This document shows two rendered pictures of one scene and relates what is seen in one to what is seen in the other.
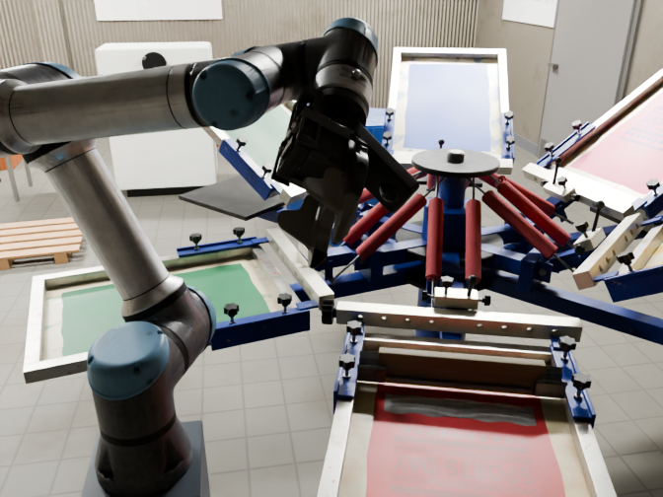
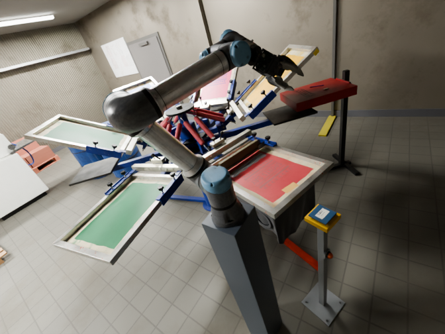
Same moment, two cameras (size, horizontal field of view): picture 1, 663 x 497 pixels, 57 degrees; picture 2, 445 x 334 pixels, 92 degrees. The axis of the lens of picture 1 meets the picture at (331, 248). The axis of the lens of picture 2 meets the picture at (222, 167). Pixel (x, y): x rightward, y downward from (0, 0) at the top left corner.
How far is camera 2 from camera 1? 0.72 m
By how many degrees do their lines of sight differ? 33
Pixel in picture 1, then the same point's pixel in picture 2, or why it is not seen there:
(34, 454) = (85, 323)
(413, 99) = not seen: hidden behind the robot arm
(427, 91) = not seen: hidden behind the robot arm
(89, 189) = (164, 132)
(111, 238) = (179, 147)
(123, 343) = (213, 174)
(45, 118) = (177, 91)
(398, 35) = (78, 99)
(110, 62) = not seen: outside the picture
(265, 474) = (179, 247)
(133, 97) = (209, 67)
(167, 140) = (8, 184)
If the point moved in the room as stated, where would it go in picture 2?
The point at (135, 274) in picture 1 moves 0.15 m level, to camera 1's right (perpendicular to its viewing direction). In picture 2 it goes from (191, 156) to (216, 139)
